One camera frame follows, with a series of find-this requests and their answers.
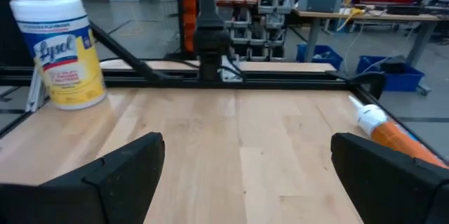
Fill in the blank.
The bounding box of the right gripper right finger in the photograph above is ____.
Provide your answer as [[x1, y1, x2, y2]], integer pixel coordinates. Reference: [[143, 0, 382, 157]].
[[330, 131, 449, 224]]

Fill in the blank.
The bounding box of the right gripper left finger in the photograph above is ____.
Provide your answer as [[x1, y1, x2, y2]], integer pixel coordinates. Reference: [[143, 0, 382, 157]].
[[0, 131, 166, 224]]

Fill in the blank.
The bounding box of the orange sealant tube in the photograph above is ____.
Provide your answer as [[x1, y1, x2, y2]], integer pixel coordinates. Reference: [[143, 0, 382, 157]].
[[348, 95, 449, 169]]

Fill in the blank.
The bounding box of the Lysol wipes canister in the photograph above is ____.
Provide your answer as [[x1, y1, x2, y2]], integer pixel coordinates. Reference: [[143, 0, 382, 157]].
[[9, 0, 107, 111]]

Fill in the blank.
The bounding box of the blue floor crate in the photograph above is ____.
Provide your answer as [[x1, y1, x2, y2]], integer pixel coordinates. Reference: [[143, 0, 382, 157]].
[[356, 55, 426, 93], [296, 44, 344, 71]]

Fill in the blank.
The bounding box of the wooden workbench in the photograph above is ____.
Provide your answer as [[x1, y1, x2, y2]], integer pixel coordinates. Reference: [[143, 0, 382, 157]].
[[293, 7, 449, 95]]

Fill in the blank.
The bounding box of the grey storage bin rack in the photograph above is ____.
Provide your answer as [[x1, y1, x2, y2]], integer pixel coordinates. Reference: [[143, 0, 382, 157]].
[[213, 0, 300, 62]]

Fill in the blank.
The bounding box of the white bracket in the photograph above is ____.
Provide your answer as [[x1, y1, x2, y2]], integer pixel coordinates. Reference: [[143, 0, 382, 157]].
[[25, 64, 47, 113]]

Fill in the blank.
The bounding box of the black diagonal frame strut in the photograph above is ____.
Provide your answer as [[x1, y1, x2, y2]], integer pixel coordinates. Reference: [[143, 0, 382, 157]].
[[89, 22, 163, 81]]

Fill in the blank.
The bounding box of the black table frame rail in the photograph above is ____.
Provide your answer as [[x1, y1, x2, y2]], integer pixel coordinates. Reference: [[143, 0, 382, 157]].
[[0, 65, 449, 164]]

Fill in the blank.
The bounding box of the yellow workbench cable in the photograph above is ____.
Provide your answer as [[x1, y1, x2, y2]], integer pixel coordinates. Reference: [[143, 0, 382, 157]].
[[337, 0, 366, 31]]

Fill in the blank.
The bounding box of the orange shelf post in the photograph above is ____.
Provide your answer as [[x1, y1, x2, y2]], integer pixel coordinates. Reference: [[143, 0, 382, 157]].
[[180, 0, 198, 53]]

